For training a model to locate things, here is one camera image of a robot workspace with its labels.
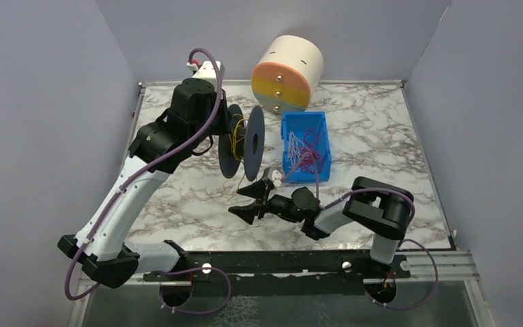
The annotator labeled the aluminium frame rail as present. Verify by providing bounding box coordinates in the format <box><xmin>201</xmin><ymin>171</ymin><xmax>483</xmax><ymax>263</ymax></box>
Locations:
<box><xmin>402</xmin><ymin>251</ymin><xmax>481</xmax><ymax>282</ymax></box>

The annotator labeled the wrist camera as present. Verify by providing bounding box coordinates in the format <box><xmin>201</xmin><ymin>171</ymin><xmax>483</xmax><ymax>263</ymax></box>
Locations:
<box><xmin>186</xmin><ymin>59</ymin><xmax>219</xmax><ymax>91</ymax></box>
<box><xmin>268</xmin><ymin>168</ymin><xmax>283</xmax><ymax>188</ymax></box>

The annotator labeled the black cable spool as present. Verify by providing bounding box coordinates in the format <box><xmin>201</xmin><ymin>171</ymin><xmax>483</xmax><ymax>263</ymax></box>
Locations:
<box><xmin>218</xmin><ymin>106</ymin><xmax>266</xmax><ymax>181</ymax></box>

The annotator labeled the white wire bundle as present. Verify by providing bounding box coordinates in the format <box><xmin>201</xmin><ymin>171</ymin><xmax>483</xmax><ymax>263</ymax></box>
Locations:
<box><xmin>287</xmin><ymin>131</ymin><xmax>305</xmax><ymax>172</ymax></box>

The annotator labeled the cream cylindrical drawer container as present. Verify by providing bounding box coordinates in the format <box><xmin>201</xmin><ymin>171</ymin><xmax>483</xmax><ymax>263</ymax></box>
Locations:
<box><xmin>251</xmin><ymin>35</ymin><xmax>324</xmax><ymax>114</ymax></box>

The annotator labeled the yellow wire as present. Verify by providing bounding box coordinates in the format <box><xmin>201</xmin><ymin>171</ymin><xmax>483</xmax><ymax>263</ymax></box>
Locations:
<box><xmin>222</xmin><ymin>116</ymin><xmax>248</xmax><ymax>202</ymax></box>

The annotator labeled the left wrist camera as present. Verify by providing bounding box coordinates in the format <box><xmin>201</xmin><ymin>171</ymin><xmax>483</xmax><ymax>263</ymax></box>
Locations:
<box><xmin>186</xmin><ymin>59</ymin><xmax>219</xmax><ymax>91</ymax></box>

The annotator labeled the red wire bundle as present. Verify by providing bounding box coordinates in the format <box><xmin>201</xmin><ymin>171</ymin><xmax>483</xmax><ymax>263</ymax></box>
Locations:
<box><xmin>298</xmin><ymin>128</ymin><xmax>326</xmax><ymax>176</ymax></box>

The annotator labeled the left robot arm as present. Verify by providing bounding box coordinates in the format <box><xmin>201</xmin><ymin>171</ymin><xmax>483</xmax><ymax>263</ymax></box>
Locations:
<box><xmin>58</xmin><ymin>78</ymin><xmax>229</xmax><ymax>288</ymax></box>

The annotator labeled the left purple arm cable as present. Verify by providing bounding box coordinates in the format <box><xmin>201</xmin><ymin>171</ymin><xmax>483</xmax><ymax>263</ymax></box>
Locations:
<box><xmin>64</xmin><ymin>48</ymin><xmax>233</xmax><ymax>315</ymax></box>

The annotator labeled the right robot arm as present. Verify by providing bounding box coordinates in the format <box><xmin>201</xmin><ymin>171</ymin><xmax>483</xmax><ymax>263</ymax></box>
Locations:
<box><xmin>228</xmin><ymin>176</ymin><xmax>415</xmax><ymax>265</ymax></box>

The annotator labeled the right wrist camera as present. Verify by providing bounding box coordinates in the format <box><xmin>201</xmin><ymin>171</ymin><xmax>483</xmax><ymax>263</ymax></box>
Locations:
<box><xmin>268</xmin><ymin>168</ymin><xmax>283</xmax><ymax>188</ymax></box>

